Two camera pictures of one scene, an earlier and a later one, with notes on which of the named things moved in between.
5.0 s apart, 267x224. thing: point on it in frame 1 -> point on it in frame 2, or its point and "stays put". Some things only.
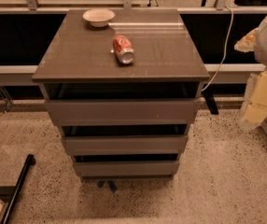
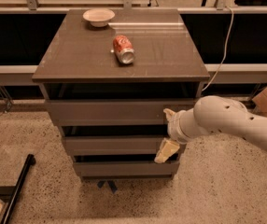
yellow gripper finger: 247,43 -> 182,128
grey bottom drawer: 124,169 stays put
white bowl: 98,18 stays put
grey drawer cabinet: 123,85 stays put
